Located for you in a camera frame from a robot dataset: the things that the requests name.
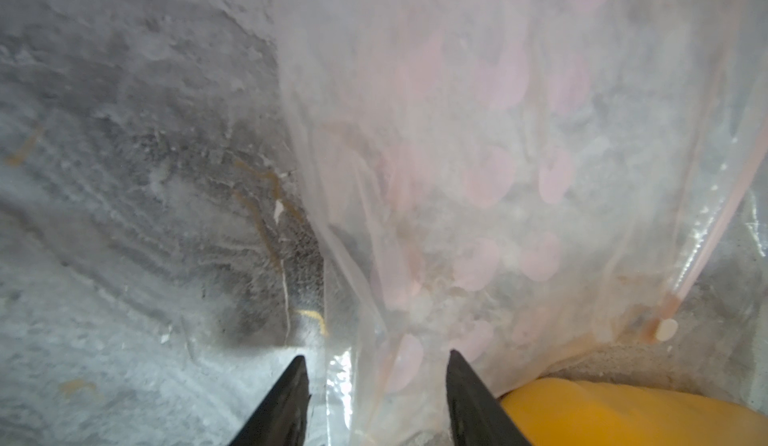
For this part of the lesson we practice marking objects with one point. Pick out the yellow plastic tray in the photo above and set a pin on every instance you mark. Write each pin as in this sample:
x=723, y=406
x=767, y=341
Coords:
x=554, y=411

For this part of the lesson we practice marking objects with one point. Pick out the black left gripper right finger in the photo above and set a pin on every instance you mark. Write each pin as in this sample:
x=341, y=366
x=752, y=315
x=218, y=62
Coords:
x=476, y=417

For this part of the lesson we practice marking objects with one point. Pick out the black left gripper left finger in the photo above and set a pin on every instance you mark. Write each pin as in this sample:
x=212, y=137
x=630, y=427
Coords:
x=281, y=417

